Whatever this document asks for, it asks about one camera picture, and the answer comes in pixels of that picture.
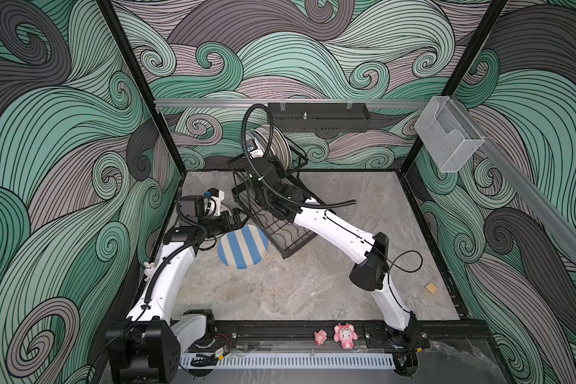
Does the clear plastic wall holder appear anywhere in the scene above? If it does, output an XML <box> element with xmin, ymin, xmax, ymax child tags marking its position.
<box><xmin>414</xmin><ymin>96</ymin><xmax>484</xmax><ymax>174</ymax></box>

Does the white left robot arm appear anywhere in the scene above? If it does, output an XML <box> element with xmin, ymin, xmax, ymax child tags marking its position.
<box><xmin>107</xmin><ymin>188</ymin><xmax>243</xmax><ymax>383</ymax></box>

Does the blue white striped plate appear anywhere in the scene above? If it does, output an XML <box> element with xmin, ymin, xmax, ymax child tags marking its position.
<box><xmin>218</xmin><ymin>224</ymin><xmax>270</xmax><ymax>270</ymax></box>

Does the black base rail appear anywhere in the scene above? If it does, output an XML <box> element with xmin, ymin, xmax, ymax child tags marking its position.
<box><xmin>215</xmin><ymin>320</ymin><xmax>492</xmax><ymax>351</ymax></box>

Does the black wall shelf tray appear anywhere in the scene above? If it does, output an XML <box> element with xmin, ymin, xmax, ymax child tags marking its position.
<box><xmin>268</xmin><ymin>102</ymin><xmax>371</xmax><ymax>134</ymax></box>

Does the cream floral plate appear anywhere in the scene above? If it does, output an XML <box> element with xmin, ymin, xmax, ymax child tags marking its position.
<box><xmin>257</xmin><ymin>124</ymin><xmax>292</xmax><ymax>171</ymax></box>

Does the white slotted cable duct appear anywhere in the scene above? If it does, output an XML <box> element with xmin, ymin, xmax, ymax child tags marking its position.
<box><xmin>205</xmin><ymin>353</ymin><xmax>395</xmax><ymax>371</ymax></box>

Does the small wooden block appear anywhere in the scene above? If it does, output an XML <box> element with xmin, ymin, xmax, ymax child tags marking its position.
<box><xmin>425</xmin><ymin>283</ymin><xmax>438</xmax><ymax>294</ymax></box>

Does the aluminium wall rail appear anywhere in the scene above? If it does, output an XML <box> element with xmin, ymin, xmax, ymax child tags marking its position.
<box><xmin>154</xmin><ymin>98</ymin><xmax>429</xmax><ymax>110</ymax></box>

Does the white rabbit figurine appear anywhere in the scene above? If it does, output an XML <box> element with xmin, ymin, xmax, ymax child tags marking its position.
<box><xmin>143</xmin><ymin>262</ymin><xmax>156</xmax><ymax>282</ymax></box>

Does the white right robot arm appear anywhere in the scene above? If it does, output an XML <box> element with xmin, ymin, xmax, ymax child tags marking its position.
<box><xmin>241</xmin><ymin>138</ymin><xmax>430</xmax><ymax>354</ymax></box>

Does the large pink pig toy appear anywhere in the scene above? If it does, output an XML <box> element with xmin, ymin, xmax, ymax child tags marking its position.
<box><xmin>334</xmin><ymin>323</ymin><xmax>358</xmax><ymax>350</ymax></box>

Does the black wire dish rack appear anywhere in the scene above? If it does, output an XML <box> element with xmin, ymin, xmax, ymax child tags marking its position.
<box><xmin>227</xmin><ymin>139</ymin><xmax>323</xmax><ymax>259</ymax></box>

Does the orange sunburst plate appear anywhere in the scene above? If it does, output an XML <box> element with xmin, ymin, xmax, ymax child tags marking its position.
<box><xmin>245</xmin><ymin>131</ymin><xmax>265</xmax><ymax>158</ymax></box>

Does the small pink pig toy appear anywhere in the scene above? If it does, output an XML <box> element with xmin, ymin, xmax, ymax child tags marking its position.
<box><xmin>315</xmin><ymin>330</ymin><xmax>327</xmax><ymax>346</ymax></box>

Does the black frame post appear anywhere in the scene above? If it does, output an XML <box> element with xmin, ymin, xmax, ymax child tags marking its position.
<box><xmin>97</xmin><ymin>0</ymin><xmax>187</xmax><ymax>178</ymax></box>

